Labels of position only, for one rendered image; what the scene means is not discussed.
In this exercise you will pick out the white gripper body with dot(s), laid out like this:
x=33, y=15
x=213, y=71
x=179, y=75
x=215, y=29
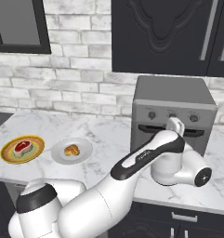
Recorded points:
x=175, y=124

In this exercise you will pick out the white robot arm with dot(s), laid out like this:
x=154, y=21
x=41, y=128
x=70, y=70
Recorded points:
x=94, y=204

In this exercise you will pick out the grey toaster oven knob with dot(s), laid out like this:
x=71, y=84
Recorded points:
x=151, y=115
x=194, y=117
x=172, y=114

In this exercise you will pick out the grey toaster oven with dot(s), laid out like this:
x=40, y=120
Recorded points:
x=175, y=89

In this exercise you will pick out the grey toaster oven door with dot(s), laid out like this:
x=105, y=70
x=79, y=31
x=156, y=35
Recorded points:
x=141, y=139

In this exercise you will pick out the dark plain cupboard door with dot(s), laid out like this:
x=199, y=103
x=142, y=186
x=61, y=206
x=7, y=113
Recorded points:
x=216, y=66

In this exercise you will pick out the dark carved cupboard door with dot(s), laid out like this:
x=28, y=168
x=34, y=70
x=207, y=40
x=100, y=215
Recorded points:
x=160, y=34

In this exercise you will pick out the golden brown bread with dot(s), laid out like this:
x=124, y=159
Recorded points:
x=72, y=150

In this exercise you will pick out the dark base cupboard door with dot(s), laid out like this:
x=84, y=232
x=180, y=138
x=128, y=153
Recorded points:
x=141, y=229
x=209, y=234

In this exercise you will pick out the red raw steak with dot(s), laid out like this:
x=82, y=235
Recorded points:
x=22, y=147

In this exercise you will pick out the dark drawer front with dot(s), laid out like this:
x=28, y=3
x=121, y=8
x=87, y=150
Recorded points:
x=153, y=212

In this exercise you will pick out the white plate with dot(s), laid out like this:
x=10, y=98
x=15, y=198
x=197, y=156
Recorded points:
x=85, y=148

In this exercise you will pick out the yellow green plate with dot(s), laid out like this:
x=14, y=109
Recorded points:
x=8, y=155

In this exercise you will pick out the black hob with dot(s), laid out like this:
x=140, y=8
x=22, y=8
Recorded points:
x=0, y=120

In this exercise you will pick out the dark framed window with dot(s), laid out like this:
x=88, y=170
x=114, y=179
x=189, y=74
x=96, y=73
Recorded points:
x=17, y=21

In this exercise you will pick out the dark base cupboard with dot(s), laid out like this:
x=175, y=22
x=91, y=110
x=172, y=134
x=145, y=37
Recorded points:
x=0, y=207

